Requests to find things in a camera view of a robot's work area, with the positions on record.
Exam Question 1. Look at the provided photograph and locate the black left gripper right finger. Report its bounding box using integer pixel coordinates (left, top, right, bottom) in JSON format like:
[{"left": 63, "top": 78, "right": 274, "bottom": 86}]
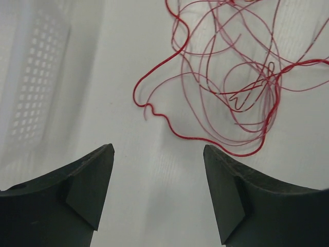
[{"left": 203, "top": 145, "right": 328, "bottom": 246}]

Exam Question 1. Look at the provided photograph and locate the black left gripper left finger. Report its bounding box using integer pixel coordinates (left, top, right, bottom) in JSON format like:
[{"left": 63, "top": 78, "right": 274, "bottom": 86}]
[{"left": 1, "top": 144, "right": 115, "bottom": 246}]

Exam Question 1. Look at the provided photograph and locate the red wire bundle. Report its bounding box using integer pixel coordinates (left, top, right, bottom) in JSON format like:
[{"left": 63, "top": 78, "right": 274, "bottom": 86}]
[{"left": 133, "top": 0, "right": 329, "bottom": 157}]

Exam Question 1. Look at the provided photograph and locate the translucent white perforated basket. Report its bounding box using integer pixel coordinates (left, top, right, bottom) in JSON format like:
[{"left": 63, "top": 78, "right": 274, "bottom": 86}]
[{"left": 0, "top": 10, "right": 71, "bottom": 150}]

